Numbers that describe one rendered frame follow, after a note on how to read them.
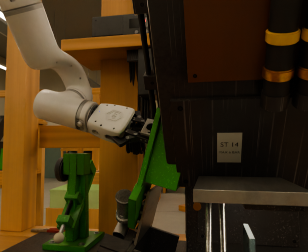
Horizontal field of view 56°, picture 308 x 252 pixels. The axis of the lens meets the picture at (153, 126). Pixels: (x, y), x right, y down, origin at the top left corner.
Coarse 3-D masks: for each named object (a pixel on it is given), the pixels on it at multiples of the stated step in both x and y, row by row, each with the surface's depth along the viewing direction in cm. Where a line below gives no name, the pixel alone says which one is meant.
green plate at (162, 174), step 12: (156, 120) 61; (156, 132) 61; (156, 144) 62; (144, 156) 61; (156, 156) 62; (144, 168) 61; (156, 168) 61; (168, 168) 61; (144, 180) 62; (156, 180) 61; (168, 180) 61; (144, 192) 65
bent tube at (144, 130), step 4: (148, 120) 74; (152, 120) 74; (144, 124) 73; (148, 124) 74; (152, 124) 74; (144, 128) 72; (148, 128) 74; (140, 132) 71; (144, 132) 71; (148, 132) 72; (120, 224) 66; (124, 224) 66; (116, 228) 66; (120, 228) 65; (124, 228) 66; (128, 228) 67; (116, 232) 67; (120, 232) 65; (124, 232) 65; (116, 236) 67; (120, 236) 67; (124, 236) 65
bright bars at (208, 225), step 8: (208, 208) 56; (224, 208) 56; (208, 216) 55; (224, 216) 54; (208, 224) 53; (224, 224) 53; (208, 232) 52; (224, 232) 52; (208, 240) 51; (224, 240) 50; (208, 248) 50; (224, 248) 49
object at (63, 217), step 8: (88, 176) 94; (88, 184) 92; (80, 192) 88; (72, 200) 86; (80, 200) 87; (64, 208) 87; (80, 208) 86; (64, 216) 81; (72, 216) 84; (72, 224) 82
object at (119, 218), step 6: (120, 192) 62; (126, 192) 62; (120, 198) 61; (126, 198) 61; (120, 204) 60; (126, 204) 60; (120, 210) 62; (126, 210) 62; (120, 216) 63; (126, 216) 64; (120, 222) 64; (126, 222) 64
